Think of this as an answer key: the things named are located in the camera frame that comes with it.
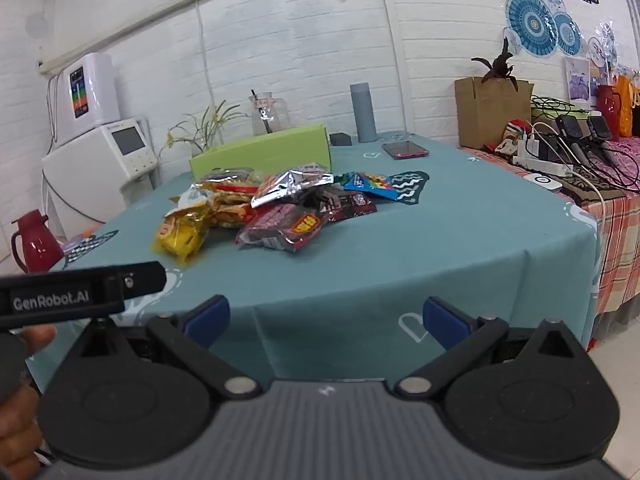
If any santa doll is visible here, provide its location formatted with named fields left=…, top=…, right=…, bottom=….
left=500, top=120, right=532, bottom=156

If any white appliance with screen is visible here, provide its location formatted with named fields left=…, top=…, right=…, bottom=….
left=41, top=117, right=159, bottom=226

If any smartphone with red case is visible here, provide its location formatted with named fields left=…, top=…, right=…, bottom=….
left=381, top=141, right=430, bottom=160

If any green cardboard box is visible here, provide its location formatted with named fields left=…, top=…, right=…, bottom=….
left=189, top=124, right=333, bottom=182

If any orange red snack packet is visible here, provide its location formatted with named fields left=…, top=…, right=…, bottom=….
left=199, top=169, right=265, bottom=231

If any yellow-flowered plant in glass vase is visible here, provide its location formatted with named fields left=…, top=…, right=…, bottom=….
left=157, top=100, right=251, bottom=158

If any small dark red snack packet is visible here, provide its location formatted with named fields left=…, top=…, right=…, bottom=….
left=307, top=186, right=378, bottom=224

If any grey-blue bottle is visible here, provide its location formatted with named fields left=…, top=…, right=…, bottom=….
left=350, top=82, right=377, bottom=143

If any orange bag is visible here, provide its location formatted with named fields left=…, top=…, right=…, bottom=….
left=617, top=76, right=640, bottom=137

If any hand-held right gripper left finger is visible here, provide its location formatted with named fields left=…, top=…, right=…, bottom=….
left=75, top=295, right=264, bottom=402

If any glass pitcher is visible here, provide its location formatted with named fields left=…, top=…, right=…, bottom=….
left=249, top=91, right=292, bottom=137

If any orange silver snack packet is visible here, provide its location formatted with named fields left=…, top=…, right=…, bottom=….
left=167, top=180, right=213, bottom=213

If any yellow snack packet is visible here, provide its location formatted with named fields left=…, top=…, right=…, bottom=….
left=152, top=202, right=212, bottom=267

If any blue cookie packet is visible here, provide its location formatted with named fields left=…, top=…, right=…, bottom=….
left=336, top=171, right=401, bottom=202

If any plaid tablecloth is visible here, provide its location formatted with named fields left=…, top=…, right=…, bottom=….
left=460, top=135, right=640, bottom=318

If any black handheld device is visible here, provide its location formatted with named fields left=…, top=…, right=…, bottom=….
left=555, top=115, right=584, bottom=142
left=587, top=116, right=612, bottom=142

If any large blue paper fan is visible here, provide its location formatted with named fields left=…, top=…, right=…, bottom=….
left=505, top=0, right=560, bottom=57

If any purple leafy plant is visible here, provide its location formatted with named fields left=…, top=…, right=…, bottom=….
left=471, top=37, right=521, bottom=92

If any wall picture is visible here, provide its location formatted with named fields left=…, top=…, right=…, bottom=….
left=564, top=56, right=591, bottom=104

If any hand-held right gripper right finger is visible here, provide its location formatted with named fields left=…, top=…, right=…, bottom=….
left=394, top=296, right=589, bottom=402

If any person's left hand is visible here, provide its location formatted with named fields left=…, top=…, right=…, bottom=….
left=0, top=325, right=57, bottom=480

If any white water purifier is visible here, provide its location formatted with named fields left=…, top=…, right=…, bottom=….
left=54, top=52, right=121, bottom=142

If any red silver foil snack packet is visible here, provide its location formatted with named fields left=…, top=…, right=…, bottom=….
left=250, top=161, right=335, bottom=209

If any white power strip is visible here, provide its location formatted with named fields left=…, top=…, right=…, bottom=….
left=512, top=155, right=574, bottom=177

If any large dark red snack packet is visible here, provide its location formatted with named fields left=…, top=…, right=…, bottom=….
left=235, top=204, right=326, bottom=253

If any black stick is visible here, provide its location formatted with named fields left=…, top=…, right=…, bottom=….
left=251, top=90, right=271, bottom=133

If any red thermos jug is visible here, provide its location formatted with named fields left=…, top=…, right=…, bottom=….
left=11, top=210, right=66, bottom=274

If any small blue paper fan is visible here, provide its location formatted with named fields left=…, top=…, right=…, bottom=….
left=552, top=11, right=585, bottom=57

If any cable bundle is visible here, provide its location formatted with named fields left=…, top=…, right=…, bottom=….
left=530, top=94, right=577, bottom=120

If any brown cardboard box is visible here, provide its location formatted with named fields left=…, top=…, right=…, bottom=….
left=454, top=76, right=535, bottom=150

